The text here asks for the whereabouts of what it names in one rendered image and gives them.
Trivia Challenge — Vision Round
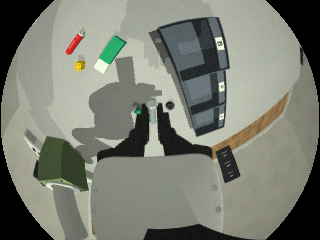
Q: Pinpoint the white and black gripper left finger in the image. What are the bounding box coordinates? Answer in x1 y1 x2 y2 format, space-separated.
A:
97 104 150 162

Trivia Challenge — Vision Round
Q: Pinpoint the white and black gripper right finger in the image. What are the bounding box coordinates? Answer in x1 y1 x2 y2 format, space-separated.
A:
157 103 213 158

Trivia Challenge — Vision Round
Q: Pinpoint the yellow die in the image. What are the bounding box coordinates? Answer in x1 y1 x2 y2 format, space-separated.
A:
75 61 85 71

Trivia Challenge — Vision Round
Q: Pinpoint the green and white eraser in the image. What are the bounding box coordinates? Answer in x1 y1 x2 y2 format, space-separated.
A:
94 36 127 74

